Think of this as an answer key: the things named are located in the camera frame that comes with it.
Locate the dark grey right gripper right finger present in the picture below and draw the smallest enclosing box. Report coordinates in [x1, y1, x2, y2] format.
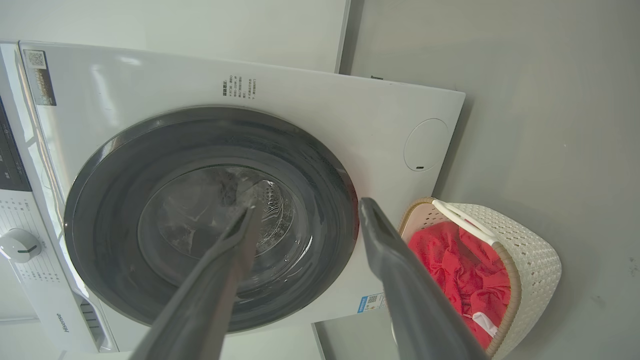
[358, 197, 490, 360]

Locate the red garment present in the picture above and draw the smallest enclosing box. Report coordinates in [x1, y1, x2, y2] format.
[407, 221, 512, 350]

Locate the grey QR label sticker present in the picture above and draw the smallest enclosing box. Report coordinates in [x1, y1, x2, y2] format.
[23, 49, 57, 107]

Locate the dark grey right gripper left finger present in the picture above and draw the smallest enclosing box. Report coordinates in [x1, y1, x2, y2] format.
[129, 204, 264, 360]

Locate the dark round washing machine door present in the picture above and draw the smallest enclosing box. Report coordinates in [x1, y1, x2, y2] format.
[63, 105, 360, 334]

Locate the white front-load washing machine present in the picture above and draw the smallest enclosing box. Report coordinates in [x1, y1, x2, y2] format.
[0, 40, 466, 354]

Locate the white woven laundry basket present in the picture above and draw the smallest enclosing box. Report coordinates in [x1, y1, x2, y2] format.
[398, 197, 562, 360]

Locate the white basket handle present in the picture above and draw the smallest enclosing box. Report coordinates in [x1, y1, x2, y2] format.
[432, 199, 501, 247]

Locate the blue white QR sticker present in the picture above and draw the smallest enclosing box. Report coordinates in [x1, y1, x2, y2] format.
[357, 293, 388, 314]

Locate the white washing machine control knob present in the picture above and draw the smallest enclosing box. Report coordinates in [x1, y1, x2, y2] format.
[0, 228, 44, 264]

